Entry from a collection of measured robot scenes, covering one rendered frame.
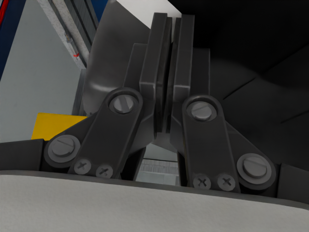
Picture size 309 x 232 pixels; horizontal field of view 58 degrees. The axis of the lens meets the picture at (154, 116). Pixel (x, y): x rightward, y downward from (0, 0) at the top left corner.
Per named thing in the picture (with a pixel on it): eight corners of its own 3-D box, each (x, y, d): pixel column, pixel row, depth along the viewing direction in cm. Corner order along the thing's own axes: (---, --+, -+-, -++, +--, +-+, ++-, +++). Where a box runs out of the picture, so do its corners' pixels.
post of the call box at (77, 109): (98, 76, 61) (88, 130, 57) (85, 75, 61) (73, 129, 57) (95, 69, 58) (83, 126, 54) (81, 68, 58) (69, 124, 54)
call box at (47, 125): (112, 133, 63) (104, 181, 60) (69, 130, 64) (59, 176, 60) (94, 108, 48) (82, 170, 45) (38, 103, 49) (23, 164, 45)
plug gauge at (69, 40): (81, 61, 53) (69, 36, 45) (74, 60, 53) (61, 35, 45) (82, 56, 53) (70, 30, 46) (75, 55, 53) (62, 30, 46)
